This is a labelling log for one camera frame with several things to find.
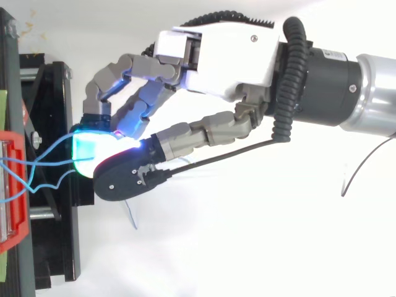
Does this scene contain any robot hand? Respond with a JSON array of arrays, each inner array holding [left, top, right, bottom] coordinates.
[[70, 13, 281, 202]]

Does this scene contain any blue cable bundle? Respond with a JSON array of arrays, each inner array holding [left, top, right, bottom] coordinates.
[[0, 132, 139, 230]]

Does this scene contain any black stand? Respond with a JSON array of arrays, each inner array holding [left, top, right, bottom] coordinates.
[[0, 6, 95, 297]]

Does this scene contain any red bin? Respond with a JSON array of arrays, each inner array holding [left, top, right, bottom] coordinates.
[[0, 129, 31, 255]]

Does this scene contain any thin black cable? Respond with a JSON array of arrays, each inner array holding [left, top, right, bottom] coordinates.
[[150, 138, 279, 183], [340, 134, 396, 198]]

